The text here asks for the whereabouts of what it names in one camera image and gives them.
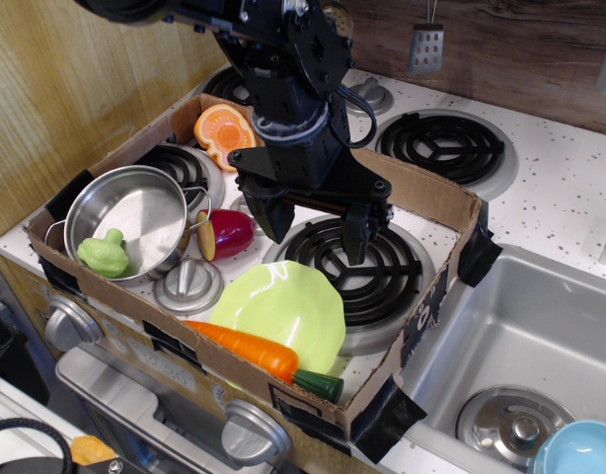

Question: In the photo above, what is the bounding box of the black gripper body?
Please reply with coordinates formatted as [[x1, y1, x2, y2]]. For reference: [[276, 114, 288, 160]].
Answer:
[[229, 91, 391, 226]]

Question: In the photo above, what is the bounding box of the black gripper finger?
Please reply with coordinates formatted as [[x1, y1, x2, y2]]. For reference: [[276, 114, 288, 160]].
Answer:
[[242, 188, 295, 243], [341, 203, 381, 266]]

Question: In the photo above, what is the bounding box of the green toy broccoli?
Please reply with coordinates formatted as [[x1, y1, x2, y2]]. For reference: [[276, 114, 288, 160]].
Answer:
[[77, 228, 129, 278]]

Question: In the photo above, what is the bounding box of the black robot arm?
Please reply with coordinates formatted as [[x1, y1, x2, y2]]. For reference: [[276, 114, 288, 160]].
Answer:
[[85, 1, 392, 265]]

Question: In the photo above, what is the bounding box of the silver metal pan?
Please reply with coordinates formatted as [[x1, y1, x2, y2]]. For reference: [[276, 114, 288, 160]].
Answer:
[[60, 165, 201, 286]]

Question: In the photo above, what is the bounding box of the red toy apple half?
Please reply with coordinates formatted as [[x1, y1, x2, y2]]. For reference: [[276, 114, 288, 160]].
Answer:
[[195, 209, 255, 262]]

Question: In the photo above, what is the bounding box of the front left black burner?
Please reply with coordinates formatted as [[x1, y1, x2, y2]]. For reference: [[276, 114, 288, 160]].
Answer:
[[135, 143, 225, 212]]

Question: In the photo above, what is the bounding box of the black burner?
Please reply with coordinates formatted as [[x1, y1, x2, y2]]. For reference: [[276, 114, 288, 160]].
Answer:
[[375, 109, 519, 201], [135, 143, 225, 212], [196, 66, 251, 107], [264, 216, 435, 356]]

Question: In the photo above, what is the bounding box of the front right black burner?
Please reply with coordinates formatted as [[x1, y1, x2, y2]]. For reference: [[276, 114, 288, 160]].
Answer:
[[264, 216, 435, 356]]

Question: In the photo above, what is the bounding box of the light green plastic plate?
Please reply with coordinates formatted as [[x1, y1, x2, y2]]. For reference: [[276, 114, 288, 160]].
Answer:
[[210, 261, 346, 373]]

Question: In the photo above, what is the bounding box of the orange toy fruit slice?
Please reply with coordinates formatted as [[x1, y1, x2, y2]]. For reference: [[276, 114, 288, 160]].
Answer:
[[193, 104, 257, 172]]

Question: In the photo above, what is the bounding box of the silver knob back stove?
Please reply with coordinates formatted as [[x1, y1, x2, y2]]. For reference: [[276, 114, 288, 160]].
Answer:
[[349, 77, 394, 116]]

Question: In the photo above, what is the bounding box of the back left black burner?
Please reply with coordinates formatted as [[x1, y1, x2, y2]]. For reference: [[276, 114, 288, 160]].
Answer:
[[196, 66, 251, 107]]

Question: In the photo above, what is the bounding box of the silver knob near plate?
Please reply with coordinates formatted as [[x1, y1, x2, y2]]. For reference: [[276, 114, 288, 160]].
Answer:
[[154, 258, 224, 316]]

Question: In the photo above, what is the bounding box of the back right black burner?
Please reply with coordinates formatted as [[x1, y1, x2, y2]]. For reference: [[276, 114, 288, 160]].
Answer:
[[375, 109, 519, 201]]

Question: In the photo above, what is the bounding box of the brown cardboard fence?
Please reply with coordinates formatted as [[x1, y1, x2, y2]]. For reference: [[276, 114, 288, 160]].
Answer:
[[24, 92, 503, 464]]

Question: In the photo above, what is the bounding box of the silver hanging strainer ladle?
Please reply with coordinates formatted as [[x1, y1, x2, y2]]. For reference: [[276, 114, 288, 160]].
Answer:
[[321, 0, 353, 39]]

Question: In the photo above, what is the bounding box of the orange toy carrot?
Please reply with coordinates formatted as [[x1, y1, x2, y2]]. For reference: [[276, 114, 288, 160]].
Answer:
[[185, 321, 344, 403]]

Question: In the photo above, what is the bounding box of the silver hanging spatula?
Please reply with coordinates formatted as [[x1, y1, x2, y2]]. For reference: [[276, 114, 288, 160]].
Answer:
[[408, 0, 445, 76]]

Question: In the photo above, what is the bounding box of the silver sink basin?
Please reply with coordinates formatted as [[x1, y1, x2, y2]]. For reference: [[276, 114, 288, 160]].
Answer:
[[402, 246, 606, 473]]

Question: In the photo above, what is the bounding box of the silver oven knob right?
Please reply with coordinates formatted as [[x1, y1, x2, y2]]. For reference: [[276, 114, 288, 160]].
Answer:
[[220, 399, 292, 467]]

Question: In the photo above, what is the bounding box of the silver oven knob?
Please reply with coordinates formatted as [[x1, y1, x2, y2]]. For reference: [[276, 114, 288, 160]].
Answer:
[[44, 294, 104, 352], [220, 399, 292, 467]]

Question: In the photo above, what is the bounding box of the silver oven knob left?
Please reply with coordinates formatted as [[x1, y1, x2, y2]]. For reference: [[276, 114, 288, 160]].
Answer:
[[44, 294, 104, 352]]

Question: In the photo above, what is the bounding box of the silver sink drain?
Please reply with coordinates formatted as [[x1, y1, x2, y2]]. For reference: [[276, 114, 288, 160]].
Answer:
[[454, 385, 575, 472]]

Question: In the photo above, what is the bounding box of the orange yellow sponge piece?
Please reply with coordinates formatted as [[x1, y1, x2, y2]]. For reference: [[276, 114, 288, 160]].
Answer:
[[70, 434, 116, 466]]

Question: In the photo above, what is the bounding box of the light blue bowl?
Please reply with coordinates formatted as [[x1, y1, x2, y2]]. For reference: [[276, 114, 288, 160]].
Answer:
[[527, 421, 606, 474]]

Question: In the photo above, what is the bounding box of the silver oven door handle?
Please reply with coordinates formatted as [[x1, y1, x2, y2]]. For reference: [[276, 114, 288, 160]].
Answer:
[[56, 349, 232, 473]]

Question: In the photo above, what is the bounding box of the black cable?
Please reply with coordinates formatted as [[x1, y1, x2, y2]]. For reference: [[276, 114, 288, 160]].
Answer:
[[0, 417, 75, 474]]

